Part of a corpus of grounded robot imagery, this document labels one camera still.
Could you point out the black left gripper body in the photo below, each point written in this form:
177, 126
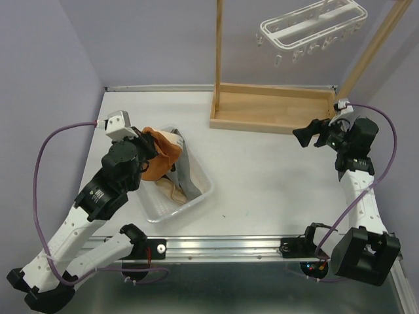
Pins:
148, 150

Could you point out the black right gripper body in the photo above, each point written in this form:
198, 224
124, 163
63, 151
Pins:
331, 135

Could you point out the orange underwear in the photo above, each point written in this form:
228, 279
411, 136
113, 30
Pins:
169, 147

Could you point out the beige striped underwear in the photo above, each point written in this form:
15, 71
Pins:
171, 191

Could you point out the grey underwear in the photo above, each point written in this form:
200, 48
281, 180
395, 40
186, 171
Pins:
180, 174

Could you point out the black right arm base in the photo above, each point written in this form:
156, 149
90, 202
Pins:
300, 247

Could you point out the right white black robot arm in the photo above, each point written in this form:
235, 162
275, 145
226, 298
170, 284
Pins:
366, 251

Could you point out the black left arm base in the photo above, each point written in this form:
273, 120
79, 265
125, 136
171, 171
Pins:
150, 249

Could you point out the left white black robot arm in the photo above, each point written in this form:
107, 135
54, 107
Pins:
50, 280

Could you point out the white plastic clip hanger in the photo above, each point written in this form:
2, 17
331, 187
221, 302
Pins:
314, 27

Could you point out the clear plastic basket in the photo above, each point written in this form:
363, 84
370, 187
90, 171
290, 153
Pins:
156, 206

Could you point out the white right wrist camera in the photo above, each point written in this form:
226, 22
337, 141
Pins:
343, 108

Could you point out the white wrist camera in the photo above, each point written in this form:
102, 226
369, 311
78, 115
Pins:
343, 108
117, 126

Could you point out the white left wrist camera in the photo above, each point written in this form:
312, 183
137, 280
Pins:
117, 126

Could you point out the wooden hanger stand frame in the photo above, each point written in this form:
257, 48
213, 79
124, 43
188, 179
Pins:
276, 109

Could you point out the aluminium mounting rail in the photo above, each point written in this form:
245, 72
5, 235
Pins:
207, 249

